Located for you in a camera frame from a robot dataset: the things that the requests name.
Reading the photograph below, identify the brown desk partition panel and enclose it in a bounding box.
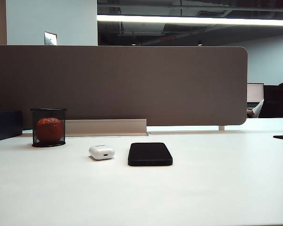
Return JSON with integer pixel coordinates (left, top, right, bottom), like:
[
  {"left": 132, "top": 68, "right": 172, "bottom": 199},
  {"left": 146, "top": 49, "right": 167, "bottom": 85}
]
[{"left": 0, "top": 45, "right": 248, "bottom": 129}]

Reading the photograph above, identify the silver wall plate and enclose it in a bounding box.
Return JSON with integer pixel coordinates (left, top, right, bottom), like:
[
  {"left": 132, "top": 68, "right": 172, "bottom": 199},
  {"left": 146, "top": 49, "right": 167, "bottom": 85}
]
[{"left": 43, "top": 31, "right": 58, "bottom": 46}]

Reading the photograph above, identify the red ball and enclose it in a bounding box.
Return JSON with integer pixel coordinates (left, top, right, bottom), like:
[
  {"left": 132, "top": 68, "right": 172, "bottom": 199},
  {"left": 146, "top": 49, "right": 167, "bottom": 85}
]
[{"left": 35, "top": 117, "right": 64, "bottom": 143}]

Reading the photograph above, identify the silver aluminium cable tray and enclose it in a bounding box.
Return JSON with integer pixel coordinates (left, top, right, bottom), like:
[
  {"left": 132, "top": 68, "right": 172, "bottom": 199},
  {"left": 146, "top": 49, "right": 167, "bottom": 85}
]
[{"left": 65, "top": 118, "right": 149, "bottom": 137}]

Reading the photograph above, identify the long ceiling light strip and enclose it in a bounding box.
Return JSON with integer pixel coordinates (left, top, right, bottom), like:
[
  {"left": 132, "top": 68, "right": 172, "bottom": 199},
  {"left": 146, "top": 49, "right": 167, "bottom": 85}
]
[{"left": 96, "top": 14, "right": 283, "bottom": 26}]

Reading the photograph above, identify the background computer monitor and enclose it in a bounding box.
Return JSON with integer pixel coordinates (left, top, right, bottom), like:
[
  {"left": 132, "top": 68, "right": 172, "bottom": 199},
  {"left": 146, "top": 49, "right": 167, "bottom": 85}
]
[{"left": 247, "top": 82, "right": 265, "bottom": 103}]

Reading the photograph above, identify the dark blue box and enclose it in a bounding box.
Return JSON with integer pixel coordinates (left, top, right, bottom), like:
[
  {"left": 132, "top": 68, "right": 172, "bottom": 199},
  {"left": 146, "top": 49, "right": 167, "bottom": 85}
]
[{"left": 0, "top": 110, "right": 23, "bottom": 143}]

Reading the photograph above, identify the white wireless earphone case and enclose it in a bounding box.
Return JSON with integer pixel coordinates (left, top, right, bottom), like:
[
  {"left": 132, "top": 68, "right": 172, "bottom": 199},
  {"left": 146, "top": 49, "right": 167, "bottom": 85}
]
[{"left": 88, "top": 145, "right": 115, "bottom": 161}]

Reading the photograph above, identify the black smartphone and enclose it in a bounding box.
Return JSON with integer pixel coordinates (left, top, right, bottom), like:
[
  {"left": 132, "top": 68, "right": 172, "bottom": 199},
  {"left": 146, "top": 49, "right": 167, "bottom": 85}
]
[{"left": 127, "top": 142, "right": 174, "bottom": 167}]

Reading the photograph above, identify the background person in dark clothes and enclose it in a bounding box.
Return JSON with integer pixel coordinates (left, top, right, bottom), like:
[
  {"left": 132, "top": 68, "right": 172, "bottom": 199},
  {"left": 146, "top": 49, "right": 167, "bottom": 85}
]
[{"left": 246, "top": 77, "right": 283, "bottom": 118}]

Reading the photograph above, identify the black mesh pen holder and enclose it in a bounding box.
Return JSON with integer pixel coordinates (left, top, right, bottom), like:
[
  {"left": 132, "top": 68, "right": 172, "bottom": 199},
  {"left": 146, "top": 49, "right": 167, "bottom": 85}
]
[{"left": 30, "top": 108, "right": 67, "bottom": 148}]

